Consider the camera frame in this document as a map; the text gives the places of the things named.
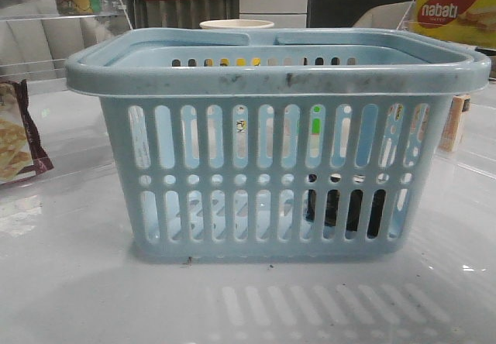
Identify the black and white tissue pack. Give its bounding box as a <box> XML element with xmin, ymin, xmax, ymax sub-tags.
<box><xmin>305</xmin><ymin>189</ymin><xmax>386</xmax><ymax>238</ymax></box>

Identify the light blue plastic basket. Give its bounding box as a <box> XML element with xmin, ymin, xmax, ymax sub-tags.
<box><xmin>65</xmin><ymin>28</ymin><xmax>491</xmax><ymax>260</ymax></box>

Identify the beige paper cup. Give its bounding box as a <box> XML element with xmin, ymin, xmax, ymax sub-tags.
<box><xmin>200</xmin><ymin>19</ymin><xmax>274</xmax><ymax>29</ymax></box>

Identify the beige biscuit box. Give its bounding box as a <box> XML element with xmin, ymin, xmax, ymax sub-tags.
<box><xmin>439</xmin><ymin>94</ymin><xmax>471</xmax><ymax>153</ymax></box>

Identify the brown cracker snack bag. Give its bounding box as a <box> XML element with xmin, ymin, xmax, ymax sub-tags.
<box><xmin>1</xmin><ymin>80</ymin><xmax>53</xmax><ymax>186</ymax></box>

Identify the clear acrylic left shelf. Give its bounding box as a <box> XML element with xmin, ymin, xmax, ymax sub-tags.
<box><xmin>1</xmin><ymin>0</ymin><xmax>132</xmax><ymax>82</ymax></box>

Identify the yellow nabati wafer box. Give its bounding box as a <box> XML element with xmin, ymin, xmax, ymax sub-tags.
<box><xmin>408</xmin><ymin>0</ymin><xmax>495</xmax><ymax>49</ymax></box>

